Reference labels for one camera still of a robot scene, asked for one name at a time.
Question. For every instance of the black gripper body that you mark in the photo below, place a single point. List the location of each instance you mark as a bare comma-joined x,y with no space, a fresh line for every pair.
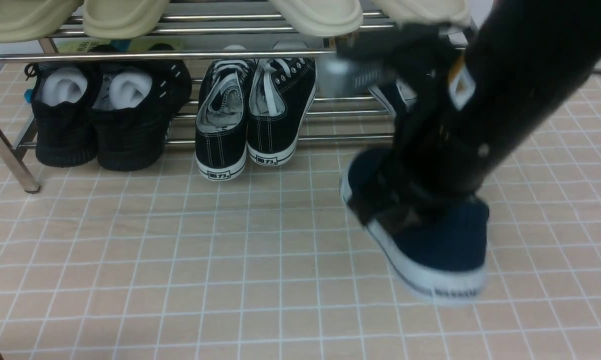
402,192

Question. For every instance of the navy slip-on shoe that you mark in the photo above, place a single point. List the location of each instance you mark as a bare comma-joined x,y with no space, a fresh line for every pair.
443,259
396,97

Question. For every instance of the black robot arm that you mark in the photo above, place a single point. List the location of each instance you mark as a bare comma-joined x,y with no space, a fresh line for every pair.
474,107

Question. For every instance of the stainless steel shoe rack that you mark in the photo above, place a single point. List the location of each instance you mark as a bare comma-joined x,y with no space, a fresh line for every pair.
12,154

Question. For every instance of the cream slipper far right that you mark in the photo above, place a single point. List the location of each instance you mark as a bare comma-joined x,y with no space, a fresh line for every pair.
426,11

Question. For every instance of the cream slipper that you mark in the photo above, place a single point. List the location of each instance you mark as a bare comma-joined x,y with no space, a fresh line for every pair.
426,11
321,18

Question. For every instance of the black canvas sneaker right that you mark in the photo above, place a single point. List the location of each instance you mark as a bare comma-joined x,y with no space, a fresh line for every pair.
282,92

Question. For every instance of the black canvas sneaker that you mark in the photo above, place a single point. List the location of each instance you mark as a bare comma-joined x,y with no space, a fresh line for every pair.
282,92
221,123

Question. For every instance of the black canvas sneaker left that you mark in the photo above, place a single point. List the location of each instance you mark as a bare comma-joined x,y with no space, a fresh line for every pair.
221,123

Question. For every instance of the black knit sneaker right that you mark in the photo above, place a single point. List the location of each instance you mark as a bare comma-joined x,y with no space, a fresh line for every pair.
134,108

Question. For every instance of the black knit sneaker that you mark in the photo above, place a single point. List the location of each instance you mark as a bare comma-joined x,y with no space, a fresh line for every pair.
134,108
61,97

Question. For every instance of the beige slipper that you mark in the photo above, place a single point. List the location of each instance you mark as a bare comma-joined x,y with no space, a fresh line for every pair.
29,20
121,19

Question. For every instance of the black knit sneaker left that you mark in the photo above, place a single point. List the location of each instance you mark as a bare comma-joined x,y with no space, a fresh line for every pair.
61,97

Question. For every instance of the beige slipper far left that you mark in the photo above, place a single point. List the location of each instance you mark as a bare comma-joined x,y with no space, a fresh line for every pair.
29,20

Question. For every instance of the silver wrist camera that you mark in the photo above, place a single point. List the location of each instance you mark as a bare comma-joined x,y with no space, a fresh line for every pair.
339,77

